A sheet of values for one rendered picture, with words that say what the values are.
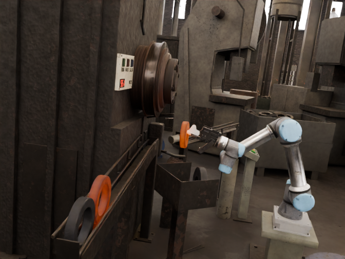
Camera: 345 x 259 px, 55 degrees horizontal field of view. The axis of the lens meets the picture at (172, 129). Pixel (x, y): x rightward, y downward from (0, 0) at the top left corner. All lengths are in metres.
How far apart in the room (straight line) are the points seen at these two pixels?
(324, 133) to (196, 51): 2.01
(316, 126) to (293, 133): 2.50
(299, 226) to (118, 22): 1.55
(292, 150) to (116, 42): 1.11
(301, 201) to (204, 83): 3.03
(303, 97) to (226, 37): 1.80
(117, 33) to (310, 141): 3.22
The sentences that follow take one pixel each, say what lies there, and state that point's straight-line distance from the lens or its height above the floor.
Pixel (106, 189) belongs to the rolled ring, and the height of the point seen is 0.69.
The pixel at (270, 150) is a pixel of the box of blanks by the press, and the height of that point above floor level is 0.34.
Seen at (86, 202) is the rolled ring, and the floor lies 0.74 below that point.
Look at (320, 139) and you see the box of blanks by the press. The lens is 4.46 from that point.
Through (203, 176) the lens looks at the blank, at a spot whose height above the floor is 0.73.
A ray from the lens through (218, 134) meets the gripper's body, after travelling 1.93.
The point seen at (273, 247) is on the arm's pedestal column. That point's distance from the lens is 2.26.
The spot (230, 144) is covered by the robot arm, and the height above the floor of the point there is 0.81.
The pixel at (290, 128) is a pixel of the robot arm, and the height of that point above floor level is 0.95.
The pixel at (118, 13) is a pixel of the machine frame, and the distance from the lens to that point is 1.68.
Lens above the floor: 1.20
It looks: 11 degrees down
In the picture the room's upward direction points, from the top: 6 degrees clockwise
